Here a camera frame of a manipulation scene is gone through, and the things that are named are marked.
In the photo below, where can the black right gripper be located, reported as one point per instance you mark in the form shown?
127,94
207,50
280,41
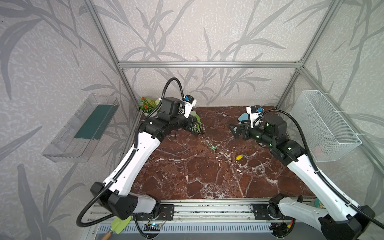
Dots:
244,132

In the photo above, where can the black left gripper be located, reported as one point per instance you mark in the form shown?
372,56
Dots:
190,123

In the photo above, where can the metal keyring bunch with tags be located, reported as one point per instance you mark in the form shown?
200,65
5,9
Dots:
210,143

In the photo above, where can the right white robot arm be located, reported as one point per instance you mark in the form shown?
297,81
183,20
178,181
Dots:
341,218

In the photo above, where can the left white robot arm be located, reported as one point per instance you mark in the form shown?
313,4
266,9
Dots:
114,193

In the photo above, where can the light blue toy trowel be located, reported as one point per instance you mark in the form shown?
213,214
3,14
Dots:
243,119

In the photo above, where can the white pot with green plant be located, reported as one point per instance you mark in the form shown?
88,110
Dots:
148,106

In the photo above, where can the small circuit board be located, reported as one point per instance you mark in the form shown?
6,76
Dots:
153,227

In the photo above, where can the green silicone spatula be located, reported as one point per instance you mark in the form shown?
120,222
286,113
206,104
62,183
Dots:
117,226

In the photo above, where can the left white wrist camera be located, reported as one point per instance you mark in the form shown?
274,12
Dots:
189,102

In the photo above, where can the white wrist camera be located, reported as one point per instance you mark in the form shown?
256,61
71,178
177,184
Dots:
254,113
189,102

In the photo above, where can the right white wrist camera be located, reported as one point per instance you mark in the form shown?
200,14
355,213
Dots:
254,113

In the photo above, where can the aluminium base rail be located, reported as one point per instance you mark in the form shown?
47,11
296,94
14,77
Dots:
212,216

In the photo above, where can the white wire mesh basket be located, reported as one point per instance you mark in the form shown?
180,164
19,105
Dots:
328,135

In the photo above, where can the clear plastic wall shelf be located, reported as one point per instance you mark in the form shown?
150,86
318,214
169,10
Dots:
80,136

